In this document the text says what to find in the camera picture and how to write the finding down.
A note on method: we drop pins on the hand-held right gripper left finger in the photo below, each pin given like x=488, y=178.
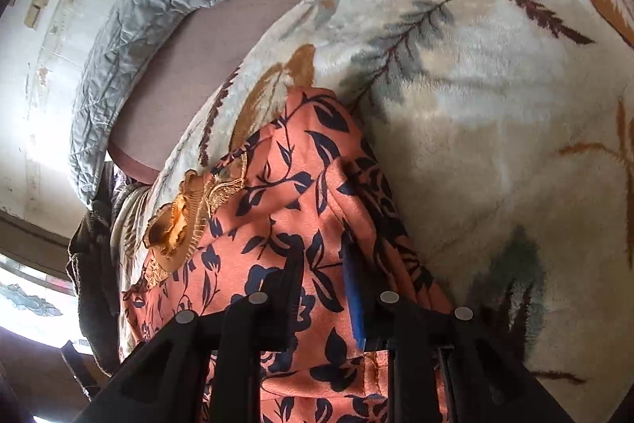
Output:
x=290, y=299

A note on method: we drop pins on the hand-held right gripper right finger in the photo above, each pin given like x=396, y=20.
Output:
x=354, y=299

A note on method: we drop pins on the orange floral print garment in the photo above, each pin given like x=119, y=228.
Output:
x=277, y=205

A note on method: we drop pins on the dark brown cloth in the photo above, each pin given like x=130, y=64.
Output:
x=96, y=274

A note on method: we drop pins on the black box device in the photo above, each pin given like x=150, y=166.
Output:
x=79, y=368

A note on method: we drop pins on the cream leaf print fleece blanket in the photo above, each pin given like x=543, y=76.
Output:
x=485, y=106

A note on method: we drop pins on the patterned glass window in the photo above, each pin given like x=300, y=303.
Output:
x=29, y=304

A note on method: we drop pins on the pink mattress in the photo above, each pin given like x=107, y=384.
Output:
x=208, y=51

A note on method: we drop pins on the grey quilted cloth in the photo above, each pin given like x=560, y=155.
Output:
x=133, y=31

